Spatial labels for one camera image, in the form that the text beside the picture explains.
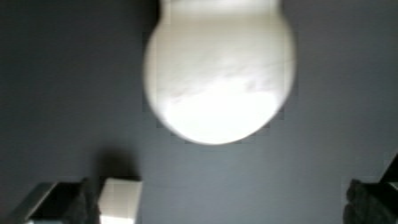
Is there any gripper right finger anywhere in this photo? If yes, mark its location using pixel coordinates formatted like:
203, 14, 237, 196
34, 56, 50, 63
343, 154, 398, 224

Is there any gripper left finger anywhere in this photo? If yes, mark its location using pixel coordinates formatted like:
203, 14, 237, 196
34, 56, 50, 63
6, 177, 143, 224

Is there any white lamp bulb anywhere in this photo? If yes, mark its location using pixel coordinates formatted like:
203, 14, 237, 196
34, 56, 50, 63
144, 0, 297, 145

